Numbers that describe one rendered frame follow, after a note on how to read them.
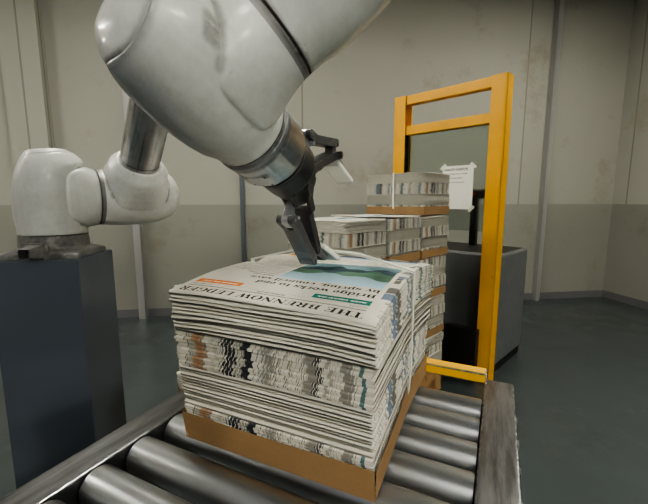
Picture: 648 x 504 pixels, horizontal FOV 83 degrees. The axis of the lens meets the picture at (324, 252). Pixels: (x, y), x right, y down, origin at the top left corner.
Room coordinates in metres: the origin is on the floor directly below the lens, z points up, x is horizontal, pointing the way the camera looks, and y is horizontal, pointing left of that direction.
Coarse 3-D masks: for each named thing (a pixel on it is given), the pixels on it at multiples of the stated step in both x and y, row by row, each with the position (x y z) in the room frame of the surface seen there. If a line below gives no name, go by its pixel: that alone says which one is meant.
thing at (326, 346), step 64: (192, 320) 0.46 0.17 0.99; (256, 320) 0.42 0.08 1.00; (320, 320) 0.38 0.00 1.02; (384, 320) 0.38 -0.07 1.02; (192, 384) 0.48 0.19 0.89; (256, 384) 0.43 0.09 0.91; (320, 384) 0.40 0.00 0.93; (384, 384) 0.41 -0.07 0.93; (320, 448) 0.40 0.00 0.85; (384, 448) 0.41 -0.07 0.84
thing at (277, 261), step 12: (276, 264) 0.60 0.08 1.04; (288, 264) 0.60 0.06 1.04; (300, 264) 0.60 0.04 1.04; (324, 264) 0.60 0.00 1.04; (336, 264) 0.60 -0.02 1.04; (348, 264) 0.59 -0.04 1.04; (360, 264) 0.59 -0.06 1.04; (372, 264) 0.59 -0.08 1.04; (408, 276) 0.50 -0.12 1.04; (408, 324) 0.53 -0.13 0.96; (408, 336) 0.54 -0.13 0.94; (408, 348) 0.55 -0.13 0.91; (408, 360) 0.55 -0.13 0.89; (408, 372) 0.55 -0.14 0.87
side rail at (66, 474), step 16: (176, 400) 0.59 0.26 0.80; (144, 416) 0.55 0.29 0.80; (160, 416) 0.55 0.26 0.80; (112, 432) 0.50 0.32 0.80; (128, 432) 0.50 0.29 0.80; (144, 432) 0.50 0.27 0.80; (160, 432) 0.53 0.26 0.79; (96, 448) 0.47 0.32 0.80; (112, 448) 0.47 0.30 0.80; (128, 448) 0.48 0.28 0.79; (64, 464) 0.44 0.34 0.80; (80, 464) 0.44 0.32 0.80; (96, 464) 0.44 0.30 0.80; (112, 464) 0.45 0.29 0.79; (32, 480) 0.41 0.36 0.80; (48, 480) 0.41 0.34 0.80; (64, 480) 0.41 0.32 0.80; (80, 480) 0.42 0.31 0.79; (144, 480) 0.50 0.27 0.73; (16, 496) 0.39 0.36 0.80; (32, 496) 0.39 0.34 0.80; (48, 496) 0.39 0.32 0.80; (64, 496) 0.40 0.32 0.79
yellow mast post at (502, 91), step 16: (496, 80) 2.19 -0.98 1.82; (496, 96) 2.19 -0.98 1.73; (512, 96) 2.21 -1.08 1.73; (496, 112) 2.18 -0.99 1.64; (496, 128) 2.18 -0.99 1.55; (496, 144) 2.18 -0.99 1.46; (496, 160) 2.17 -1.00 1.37; (496, 176) 2.17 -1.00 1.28; (496, 192) 2.16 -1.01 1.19; (496, 208) 2.16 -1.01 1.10; (496, 224) 2.16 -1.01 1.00; (496, 240) 2.15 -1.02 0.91; (496, 256) 2.15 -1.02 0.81; (480, 272) 2.21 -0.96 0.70; (496, 272) 2.16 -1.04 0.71; (480, 288) 2.20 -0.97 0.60; (496, 288) 2.17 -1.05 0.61; (480, 304) 2.20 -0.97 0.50; (496, 304) 2.19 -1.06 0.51; (480, 320) 2.20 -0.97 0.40; (496, 320) 2.20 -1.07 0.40; (480, 336) 2.19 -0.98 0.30; (480, 352) 2.19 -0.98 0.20
